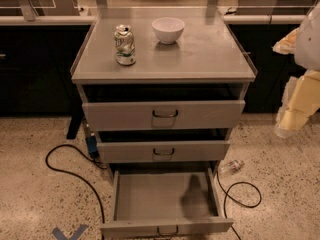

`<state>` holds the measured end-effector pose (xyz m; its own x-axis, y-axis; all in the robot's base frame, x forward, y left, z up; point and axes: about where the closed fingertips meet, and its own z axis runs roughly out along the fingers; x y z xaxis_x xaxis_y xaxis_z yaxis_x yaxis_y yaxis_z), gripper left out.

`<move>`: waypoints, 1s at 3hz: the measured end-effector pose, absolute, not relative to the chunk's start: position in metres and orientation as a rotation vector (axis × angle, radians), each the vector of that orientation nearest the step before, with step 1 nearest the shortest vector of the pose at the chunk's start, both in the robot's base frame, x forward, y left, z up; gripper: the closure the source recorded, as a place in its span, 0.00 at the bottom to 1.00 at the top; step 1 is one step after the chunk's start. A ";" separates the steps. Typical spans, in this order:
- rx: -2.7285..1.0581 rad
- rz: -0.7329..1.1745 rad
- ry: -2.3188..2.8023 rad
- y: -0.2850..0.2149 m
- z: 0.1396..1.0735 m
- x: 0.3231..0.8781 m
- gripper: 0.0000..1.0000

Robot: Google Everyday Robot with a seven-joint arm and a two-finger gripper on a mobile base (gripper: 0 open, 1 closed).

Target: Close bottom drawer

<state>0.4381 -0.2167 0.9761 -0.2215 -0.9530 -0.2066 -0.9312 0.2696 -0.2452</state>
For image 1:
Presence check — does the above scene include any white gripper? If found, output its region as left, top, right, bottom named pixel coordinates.
left=272, top=3, right=320, bottom=138

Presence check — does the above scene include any grey bottom drawer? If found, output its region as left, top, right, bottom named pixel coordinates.
left=101, top=167, right=233, bottom=239

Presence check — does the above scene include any grey drawer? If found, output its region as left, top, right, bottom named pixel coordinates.
left=82, top=100, right=245, bottom=131
left=101, top=167, right=233, bottom=239
left=97, top=140, right=230, bottom=163

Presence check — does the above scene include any grey top drawer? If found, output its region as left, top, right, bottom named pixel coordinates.
left=82, top=100, right=245, bottom=131

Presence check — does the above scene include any grey middle drawer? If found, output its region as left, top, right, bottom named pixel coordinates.
left=97, top=140, right=230, bottom=163

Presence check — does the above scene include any grey metal drawer cabinet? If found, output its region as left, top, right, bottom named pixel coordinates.
left=69, top=6, right=258, bottom=185

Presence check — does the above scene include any dark right bench cabinet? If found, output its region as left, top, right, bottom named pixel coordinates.
left=229, top=23, right=305, bottom=113

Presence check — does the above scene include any dark bench cabinet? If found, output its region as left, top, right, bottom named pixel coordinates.
left=0, top=24, right=90, bottom=116
left=229, top=23, right=305, bottom=113

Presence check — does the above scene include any clear plastic bottle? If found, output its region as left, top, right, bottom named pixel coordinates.
left=219, top=160, right=245, bottom=177

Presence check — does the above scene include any white ceramic bowl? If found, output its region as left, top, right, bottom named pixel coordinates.
left=152, top=17, right=185, bottom=44

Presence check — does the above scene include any crushed green soda can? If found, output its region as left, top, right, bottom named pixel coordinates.
left=114, top=24, right=136, bottom=66

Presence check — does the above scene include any blue power adapter box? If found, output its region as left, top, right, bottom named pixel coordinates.
left=85, top=135, right=99, bottom=159

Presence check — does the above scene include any dark left bench cabinet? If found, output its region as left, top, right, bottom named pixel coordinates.
left=0, top=24, right=90, bottom=116

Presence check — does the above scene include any black cable right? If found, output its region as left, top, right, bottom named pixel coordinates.
left=216, top=172, right=263, bottom=240

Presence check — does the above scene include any black cable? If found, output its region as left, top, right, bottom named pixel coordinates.
left=216, top=172, right=263, bottom=240
left=44, top=144, right=108, bottom=240

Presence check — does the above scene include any black cable left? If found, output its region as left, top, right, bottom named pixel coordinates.
left=44, top=144, right=108, bottom=240

